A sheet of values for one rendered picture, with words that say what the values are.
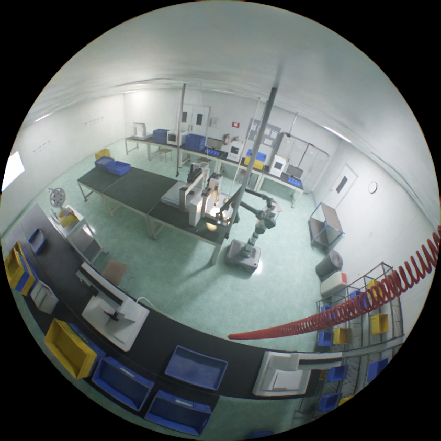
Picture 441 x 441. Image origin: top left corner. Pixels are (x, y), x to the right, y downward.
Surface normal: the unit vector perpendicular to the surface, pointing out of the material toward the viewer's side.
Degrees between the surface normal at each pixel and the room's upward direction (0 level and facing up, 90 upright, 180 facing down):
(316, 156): 90
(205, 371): 0
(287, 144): 90
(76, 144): 90
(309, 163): 90
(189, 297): 0
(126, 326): 0
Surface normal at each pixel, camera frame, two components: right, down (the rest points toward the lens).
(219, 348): 0.18, -0.67
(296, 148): -0.31, 0.66
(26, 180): 0.93, 0.35
